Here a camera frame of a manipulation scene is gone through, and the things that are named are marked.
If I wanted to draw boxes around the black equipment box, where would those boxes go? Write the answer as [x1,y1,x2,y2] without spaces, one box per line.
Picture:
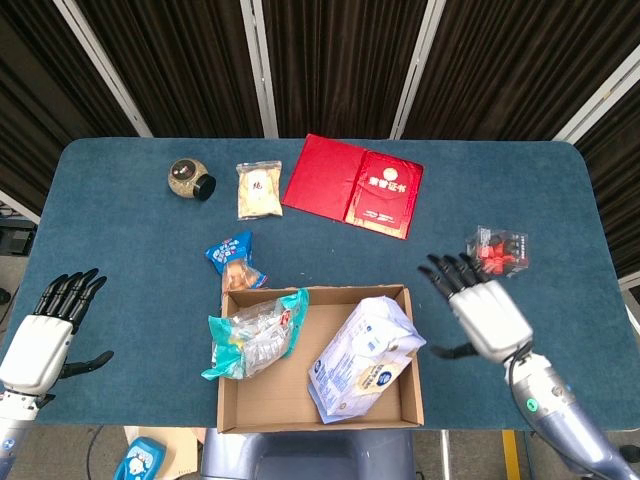
[0,227,36,256]

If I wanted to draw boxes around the blue felt table cover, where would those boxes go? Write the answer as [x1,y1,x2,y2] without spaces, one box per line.
[0,137,636,432]

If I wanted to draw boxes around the glass jar with black lid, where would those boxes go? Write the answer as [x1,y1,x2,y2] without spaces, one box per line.
[167,157,218,203]

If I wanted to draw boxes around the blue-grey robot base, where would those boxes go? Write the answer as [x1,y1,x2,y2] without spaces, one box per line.
[199,427,416,480]

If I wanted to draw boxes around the white partition frame post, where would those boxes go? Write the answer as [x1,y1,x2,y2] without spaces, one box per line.
[239,0,280,139]
[52,0,154,139]
[389,0,447,140]
[552,47,640,144]

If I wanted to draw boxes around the clear beige snack packet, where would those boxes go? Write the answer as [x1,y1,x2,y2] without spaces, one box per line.
[235,160,284,220]

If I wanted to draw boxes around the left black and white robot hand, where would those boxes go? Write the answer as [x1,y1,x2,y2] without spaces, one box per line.
[0,268,115,396]

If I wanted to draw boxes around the clear box of coffee capsules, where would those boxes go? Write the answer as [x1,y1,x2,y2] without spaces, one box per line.
[464,225,530,279]

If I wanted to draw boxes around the white blue tissue pack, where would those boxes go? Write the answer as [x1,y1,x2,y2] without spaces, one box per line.
[307,295,427,425]

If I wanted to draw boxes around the open brown cardboard box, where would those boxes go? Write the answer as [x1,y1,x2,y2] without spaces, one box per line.
[215,283,425,434]

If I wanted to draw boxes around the blue orange snack packet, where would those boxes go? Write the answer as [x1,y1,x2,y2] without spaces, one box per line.
[203,230,270,294]

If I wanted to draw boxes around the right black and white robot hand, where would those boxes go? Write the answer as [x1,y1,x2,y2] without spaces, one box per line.
[417,253,535,364]

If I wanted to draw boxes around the open red certificate folder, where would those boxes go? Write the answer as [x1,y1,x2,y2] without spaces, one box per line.
[281,133,425,241]

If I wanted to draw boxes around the teal snack bag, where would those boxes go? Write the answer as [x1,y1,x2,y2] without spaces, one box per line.
[200,288,311,382]

